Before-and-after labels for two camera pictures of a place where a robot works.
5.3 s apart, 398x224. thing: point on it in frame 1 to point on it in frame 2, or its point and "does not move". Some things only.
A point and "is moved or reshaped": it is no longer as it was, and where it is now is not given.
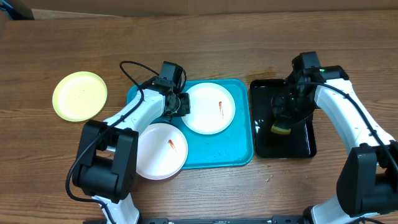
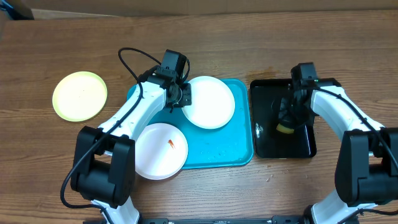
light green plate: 79,96 does not move
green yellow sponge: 276,129 is moved or reshaped
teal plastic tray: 232,148 does not move
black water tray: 301,142 does not move
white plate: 212,108 is moved or reshaped
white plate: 162,152 does not move
